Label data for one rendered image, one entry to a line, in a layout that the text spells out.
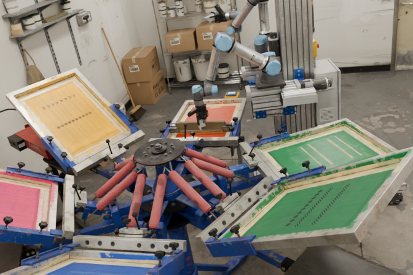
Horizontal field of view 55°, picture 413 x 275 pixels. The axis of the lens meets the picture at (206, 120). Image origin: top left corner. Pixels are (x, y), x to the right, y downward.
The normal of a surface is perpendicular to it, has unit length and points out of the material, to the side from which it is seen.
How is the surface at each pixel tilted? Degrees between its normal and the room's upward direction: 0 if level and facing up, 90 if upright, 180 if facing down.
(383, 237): 0
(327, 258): 0
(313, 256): 0
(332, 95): 90
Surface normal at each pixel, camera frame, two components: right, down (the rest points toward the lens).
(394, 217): -0.14, -0.89
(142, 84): -0.24, 0.43
